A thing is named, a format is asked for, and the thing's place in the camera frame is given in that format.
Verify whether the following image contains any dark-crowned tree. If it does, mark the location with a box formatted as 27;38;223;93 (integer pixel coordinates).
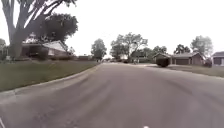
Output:
37;13;80;44

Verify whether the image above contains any pale concrete kerb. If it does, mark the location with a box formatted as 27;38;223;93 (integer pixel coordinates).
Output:
0;63;102;101

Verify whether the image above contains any small slim tree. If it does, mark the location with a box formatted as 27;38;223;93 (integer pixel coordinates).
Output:
90;38;108;62

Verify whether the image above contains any pale-crowned tree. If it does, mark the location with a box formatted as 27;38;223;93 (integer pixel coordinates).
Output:
190;35;214;56

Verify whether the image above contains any broad spreading tree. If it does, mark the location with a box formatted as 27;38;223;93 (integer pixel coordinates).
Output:
109;32;149;63

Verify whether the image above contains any dark bush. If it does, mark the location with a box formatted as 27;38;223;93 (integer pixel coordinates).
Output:
155;57;171;69

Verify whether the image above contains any grey asphalt road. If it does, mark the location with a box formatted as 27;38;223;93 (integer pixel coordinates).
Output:
0;62;224;128

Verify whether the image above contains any green grass lawn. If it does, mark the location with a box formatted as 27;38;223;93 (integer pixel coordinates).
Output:
0;59;100;93
165;64;224;80

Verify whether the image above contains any large forked tree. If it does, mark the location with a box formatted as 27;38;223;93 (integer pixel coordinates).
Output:
0;0;78;61

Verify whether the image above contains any house with pale gable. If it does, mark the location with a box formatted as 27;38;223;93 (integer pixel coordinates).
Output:
19;32;70;61

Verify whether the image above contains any small dark tree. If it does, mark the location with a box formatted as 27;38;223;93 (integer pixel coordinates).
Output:
173;43;191;55

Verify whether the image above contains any house with garage doors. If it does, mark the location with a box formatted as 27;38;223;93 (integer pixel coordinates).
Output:
152;51;207;67

